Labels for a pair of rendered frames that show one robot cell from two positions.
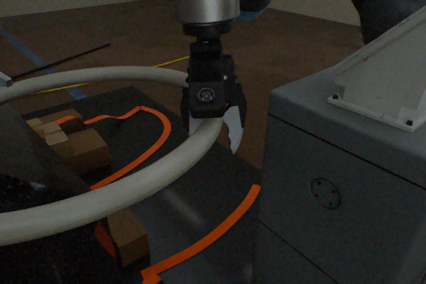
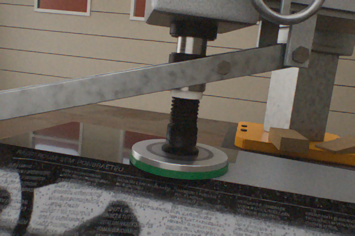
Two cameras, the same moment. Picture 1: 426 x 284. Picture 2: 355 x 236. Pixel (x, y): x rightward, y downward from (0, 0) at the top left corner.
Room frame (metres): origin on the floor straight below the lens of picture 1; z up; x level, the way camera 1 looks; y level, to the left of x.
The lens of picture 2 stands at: (1.32, 0.33, 1.04)
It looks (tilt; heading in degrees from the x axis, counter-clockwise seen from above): 9 degrees down; 140
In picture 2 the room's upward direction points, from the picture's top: 6 degrees clockwise
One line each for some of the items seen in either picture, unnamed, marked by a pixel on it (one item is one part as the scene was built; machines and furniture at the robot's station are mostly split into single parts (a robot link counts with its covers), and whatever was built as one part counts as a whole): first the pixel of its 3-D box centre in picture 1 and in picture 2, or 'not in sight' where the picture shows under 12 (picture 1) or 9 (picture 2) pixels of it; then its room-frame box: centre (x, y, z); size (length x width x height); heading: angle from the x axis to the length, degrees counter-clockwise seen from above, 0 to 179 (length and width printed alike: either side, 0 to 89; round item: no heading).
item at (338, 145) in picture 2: not in sight; (343, 143); (0.76, 1.64, 0.80); 0.20 x 0.10 x 0.05; 76
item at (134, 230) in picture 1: (120, 227); not in sight; (1.03, 0.40, 0.07); 0.30 x 0.12 x 0.12; 37
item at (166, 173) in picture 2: not in sight; (179, 154); (0.78, 0.79, 0.84); 0.22 x 0.22 x 0.04
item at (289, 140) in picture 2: not in sight; (287, 139); (0.64, 1.44, 0.81); 0.20 x 0.10 x 0.05; 137
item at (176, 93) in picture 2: not in sight; (187, 88); (0.78, 0.79, 0.99); 0.07 x 0.07 x 0.04
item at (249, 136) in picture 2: not in sight; (291, 139); (0.52, 1.66, 0.76); 0.49 x 0.49 x 0.05; 39
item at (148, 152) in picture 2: not in sight; (179, 153); (0.78, 0.79, 0.84); 0.21 x 0.21 x 0.01
